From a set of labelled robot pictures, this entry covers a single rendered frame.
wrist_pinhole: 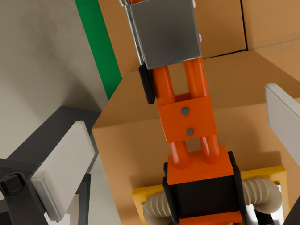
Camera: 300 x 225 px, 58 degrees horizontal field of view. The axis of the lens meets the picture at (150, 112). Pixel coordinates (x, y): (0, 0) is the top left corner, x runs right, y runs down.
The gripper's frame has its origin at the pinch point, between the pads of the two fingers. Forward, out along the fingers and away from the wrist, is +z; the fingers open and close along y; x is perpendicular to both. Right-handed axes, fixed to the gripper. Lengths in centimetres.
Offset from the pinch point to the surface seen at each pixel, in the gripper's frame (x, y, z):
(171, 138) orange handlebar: -7.3, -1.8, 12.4
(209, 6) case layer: 3, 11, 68
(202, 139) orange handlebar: -8.7, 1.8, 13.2
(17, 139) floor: -48, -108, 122
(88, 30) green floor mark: 3, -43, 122
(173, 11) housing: 6.8, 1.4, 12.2
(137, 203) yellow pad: -27.0, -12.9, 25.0
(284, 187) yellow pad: -27.8, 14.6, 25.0
